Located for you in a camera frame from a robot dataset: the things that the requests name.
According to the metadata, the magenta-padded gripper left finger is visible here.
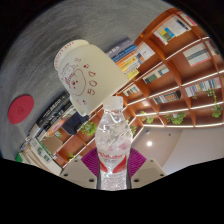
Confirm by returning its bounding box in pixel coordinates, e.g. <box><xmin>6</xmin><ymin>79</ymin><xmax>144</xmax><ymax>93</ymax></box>
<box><xmin>59</xmin><ymin>147</ymin><xmax>101</xmax><ymax>190</ymax></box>

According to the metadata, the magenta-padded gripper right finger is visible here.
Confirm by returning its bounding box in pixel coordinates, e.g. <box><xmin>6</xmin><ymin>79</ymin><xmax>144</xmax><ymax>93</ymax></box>
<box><xmin>127</xmin><ymin>147</ymin><xmax>167</xmax><ymax>190</ymax></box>

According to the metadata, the clear plastic water bottle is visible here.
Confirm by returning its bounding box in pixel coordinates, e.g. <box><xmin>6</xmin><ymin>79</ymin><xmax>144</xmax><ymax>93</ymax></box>
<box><xmin>94</xmin><ymin>95</ymin><xmax>133</xmax><ymax>191</ymax></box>

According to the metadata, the dark office chair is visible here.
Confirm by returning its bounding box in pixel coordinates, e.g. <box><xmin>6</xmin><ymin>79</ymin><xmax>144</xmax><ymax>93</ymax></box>
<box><xmin>61</xmin><ymin>111</ymin><xmax>90</xmax><ymax>136</ymax></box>

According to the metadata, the book stack with orange cover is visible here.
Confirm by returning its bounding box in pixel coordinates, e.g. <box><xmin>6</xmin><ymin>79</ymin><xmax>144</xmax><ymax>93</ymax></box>
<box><xmin>28</xmin><ymin>91</ymin><xmax>81</xmax><ymax>141</ymax></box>

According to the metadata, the flat round red coaster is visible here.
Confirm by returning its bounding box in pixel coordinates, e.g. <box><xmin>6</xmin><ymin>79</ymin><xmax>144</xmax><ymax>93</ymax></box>
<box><xmin>7</xmin><ymin>94</ymin><xmax>35</xmax><ymax>125</ymax></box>

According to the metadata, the white printed ceramic cup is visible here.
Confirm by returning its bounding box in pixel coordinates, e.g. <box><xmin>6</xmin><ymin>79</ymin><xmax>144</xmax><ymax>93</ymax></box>
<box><xmin>53</xmin><ymin>39</ymin><xmax>130</xmax><ymax>117</ymax></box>

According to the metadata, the wooden wall shelf unit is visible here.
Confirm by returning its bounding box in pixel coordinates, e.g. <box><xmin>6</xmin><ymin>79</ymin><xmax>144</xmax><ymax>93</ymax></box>
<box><xmin>54</xmin><ymin>6</ymin><xmax>224</xmax><ymax>168</ymax></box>

